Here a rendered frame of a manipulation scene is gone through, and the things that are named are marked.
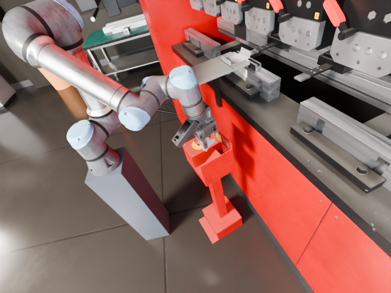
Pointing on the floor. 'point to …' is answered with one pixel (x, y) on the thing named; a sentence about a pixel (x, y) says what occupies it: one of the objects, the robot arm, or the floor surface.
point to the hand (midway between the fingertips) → (203, 149)
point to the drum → (54, 80)
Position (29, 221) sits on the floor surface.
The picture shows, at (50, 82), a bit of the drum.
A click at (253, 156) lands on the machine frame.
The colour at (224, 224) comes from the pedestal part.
